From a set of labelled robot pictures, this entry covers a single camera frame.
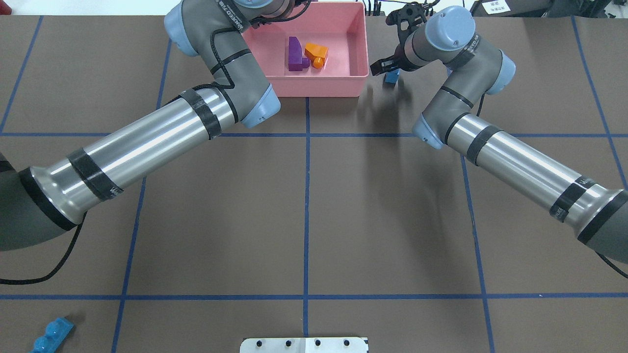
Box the long blue block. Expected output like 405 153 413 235
30 317 74 353

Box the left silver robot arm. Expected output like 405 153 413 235
0 0 310 251

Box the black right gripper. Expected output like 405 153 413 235
370 3 432 76

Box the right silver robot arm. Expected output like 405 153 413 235
370 2 628 263

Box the orange block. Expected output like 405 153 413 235
304 42 328 70

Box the pink plastic box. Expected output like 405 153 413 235
244 2 369 98

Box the small blue block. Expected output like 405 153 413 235
384 69 401 85

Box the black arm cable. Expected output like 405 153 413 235
0 211 89 286

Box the purple block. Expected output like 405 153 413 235
288 36 310 72

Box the white camera post with base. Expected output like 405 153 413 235
239 337 369 353

